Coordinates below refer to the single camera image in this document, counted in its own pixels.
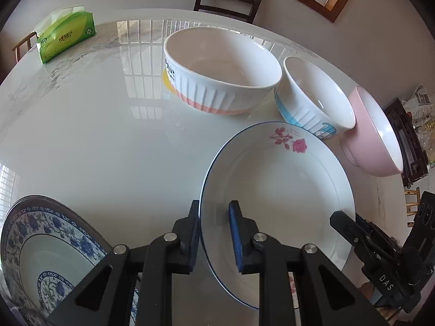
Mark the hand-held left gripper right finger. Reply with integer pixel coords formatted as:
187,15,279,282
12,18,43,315
228,200,390,326

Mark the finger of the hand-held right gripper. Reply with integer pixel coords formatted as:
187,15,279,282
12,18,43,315
330,211,401,269
355,216,397,249

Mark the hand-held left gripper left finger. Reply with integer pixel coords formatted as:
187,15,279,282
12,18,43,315
46,200,201,326

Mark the white plate with rose print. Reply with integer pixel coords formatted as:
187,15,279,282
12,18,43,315
199,121,356,310

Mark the pink bowl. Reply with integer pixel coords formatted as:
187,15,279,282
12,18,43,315
340,86,404,177

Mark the white bowl with blue print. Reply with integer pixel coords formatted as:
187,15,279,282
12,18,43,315
274,56,356,140

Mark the large white ribbed bowl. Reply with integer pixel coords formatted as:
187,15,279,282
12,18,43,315
163,27,283,116

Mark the small wooden stool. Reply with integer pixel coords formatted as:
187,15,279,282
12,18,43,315
404,187,422,226

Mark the dark carved wooden furniture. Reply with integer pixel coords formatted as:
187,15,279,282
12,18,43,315
383,98,430,187

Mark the pile of newspapers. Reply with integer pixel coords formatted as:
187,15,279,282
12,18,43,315
401,83,435,123

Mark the blue floral patterned plate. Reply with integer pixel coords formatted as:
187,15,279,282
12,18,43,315
0,195,141,326

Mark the green tissue pack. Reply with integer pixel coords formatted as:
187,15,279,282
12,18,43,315
34,5,97,65

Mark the light wooden chair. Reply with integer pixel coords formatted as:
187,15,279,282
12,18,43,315
13,32,38,63

